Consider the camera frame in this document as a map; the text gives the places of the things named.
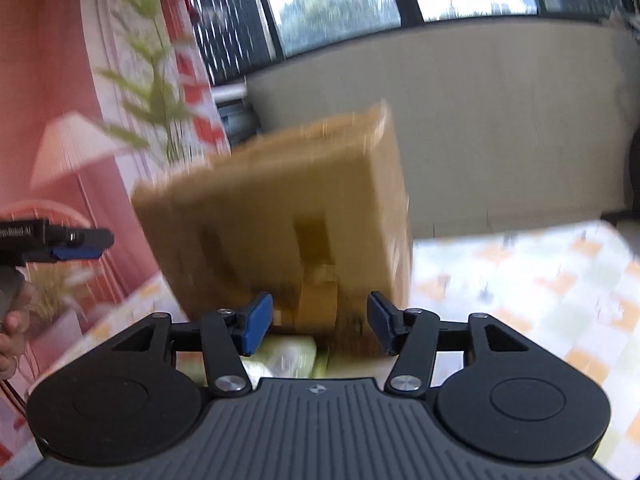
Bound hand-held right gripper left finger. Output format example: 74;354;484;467
106;292;275;399

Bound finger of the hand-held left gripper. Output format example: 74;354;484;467
48;227;115;263

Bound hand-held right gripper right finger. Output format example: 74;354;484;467
366;289;534;399

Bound brown cardboard box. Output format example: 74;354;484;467
131;100;414;362

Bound person's left hand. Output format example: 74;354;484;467
0;282;33;380

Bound green snack packet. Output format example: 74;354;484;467
239;335;332;382

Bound checked tablecloth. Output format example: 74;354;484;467
30;219;640;480

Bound red printed plant backdrop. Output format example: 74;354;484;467
0;0;235;463

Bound black window grille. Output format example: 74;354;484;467
186;0;277;87

